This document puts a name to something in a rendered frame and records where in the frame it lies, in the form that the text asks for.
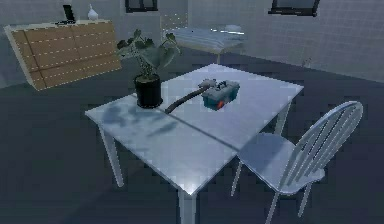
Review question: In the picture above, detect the white spindle-back chair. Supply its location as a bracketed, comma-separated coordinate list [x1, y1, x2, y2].
[230, 100, 364, 224]

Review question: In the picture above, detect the white bed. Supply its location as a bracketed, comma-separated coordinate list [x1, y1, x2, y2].
[164, 24, 247, 65]

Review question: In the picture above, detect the white vase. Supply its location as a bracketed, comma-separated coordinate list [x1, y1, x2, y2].
[87, 3, 100, 22]

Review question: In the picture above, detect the white square table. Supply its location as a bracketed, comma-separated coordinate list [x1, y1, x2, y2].
[84, 63, 305, 224]

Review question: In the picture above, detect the wooden chest of drawers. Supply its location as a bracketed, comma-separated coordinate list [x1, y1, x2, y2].
[3, 19, 123, 92]

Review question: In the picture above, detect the black phone on stand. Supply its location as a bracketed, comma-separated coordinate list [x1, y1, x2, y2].
[55, 4, 78, 26]

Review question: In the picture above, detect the green plant in black pot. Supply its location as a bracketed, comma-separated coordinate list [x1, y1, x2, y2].
[116, 29, 182, 110]

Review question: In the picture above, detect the black framed window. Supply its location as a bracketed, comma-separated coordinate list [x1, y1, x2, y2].
[125, 0, 159, 14]
[267, 0, 322, 18]

